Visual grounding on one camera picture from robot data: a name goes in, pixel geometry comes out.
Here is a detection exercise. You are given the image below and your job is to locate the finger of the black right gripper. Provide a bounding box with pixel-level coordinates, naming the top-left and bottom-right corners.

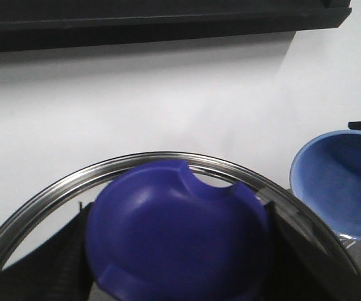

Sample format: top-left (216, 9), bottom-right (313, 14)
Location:
top-left (263, 202), bottom-right (361, 300)

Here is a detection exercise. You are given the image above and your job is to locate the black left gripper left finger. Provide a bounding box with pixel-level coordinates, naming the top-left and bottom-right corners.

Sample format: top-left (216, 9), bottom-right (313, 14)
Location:
top-left (0, 204), bottom-right (93, 300)

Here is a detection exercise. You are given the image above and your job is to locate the light blue ribbed cup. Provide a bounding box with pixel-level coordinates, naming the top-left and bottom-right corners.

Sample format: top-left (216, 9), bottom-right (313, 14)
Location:
top-left (290, 130), bottom-right (361, 240)

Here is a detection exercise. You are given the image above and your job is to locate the glass lid with blue knob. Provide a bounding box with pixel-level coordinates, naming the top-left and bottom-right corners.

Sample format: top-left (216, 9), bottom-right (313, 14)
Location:
top-left (0, 152), bottom-right (361, 300)

